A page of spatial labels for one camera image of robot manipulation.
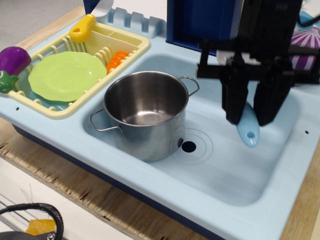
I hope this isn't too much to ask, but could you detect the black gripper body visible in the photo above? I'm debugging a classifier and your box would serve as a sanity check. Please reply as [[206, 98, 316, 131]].
[[197, 38, 320, 84]]

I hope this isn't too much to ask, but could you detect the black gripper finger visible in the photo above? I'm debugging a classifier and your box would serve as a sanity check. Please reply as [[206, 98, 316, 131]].
[[253, 62, 294, 126], [220, 56, 249, 125]]

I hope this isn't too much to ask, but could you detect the white spoon blue handle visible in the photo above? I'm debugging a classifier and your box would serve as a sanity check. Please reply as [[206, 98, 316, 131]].
[[216, 50, 260, 148]]

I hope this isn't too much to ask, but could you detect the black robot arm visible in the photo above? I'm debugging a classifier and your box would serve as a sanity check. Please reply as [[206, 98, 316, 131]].
[[197, 0, 320, 126]]

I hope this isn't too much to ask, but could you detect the stainless steel pot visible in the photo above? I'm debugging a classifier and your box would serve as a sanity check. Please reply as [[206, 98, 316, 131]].
[[102, 71, 200, 162]]

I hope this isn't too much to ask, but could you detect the purple striped toy onion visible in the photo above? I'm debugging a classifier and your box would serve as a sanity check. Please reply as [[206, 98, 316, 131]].
[[290, 25, 320, 71]]

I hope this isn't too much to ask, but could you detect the blue plastic cup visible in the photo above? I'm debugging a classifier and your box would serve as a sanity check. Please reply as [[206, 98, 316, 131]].
[[297, 11, 314, 31]]

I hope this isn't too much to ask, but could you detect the dark blue plastic box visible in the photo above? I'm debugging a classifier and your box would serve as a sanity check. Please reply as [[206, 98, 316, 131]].
[[166, 0, 243, 52]]

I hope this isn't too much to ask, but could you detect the light blue toy sink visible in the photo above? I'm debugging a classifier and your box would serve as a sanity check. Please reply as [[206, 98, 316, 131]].
[[0, 7, 320, 240]]

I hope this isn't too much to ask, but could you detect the orange toy carrot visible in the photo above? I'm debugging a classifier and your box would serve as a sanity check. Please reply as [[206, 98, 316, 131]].
[[106, 51, 129, 74]]

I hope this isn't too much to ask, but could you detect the green plastic plate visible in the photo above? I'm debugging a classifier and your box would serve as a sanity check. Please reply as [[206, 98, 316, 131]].
[[28, 51, 107, 102]]

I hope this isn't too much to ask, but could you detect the light blue plate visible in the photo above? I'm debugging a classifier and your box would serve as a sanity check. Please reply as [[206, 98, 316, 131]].
[[28, 90, 64, 111]]

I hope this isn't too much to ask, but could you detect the wooden board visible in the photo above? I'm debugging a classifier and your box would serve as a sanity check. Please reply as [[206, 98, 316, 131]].
[[0, 5, 320, 240]]

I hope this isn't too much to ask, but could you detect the cream dish rack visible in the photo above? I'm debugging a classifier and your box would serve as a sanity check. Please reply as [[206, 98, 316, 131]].
[[0, 23, 150, 120]]

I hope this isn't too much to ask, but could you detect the purple toy eggplant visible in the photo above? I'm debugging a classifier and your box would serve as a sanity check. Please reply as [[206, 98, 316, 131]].
[[0, 46, 32, 94]]

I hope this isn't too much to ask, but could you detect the yellow tape piece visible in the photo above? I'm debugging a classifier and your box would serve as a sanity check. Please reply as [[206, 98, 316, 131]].
[[25, 219, 56, 236]]

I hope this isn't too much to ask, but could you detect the yellow toy utensil handle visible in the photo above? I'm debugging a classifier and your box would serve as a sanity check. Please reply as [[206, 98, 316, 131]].
[[69, 14, 96, 43]]

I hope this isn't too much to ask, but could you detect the black braided cable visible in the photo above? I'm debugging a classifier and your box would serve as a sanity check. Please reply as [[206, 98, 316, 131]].
[[0, 202, 64, 240]]

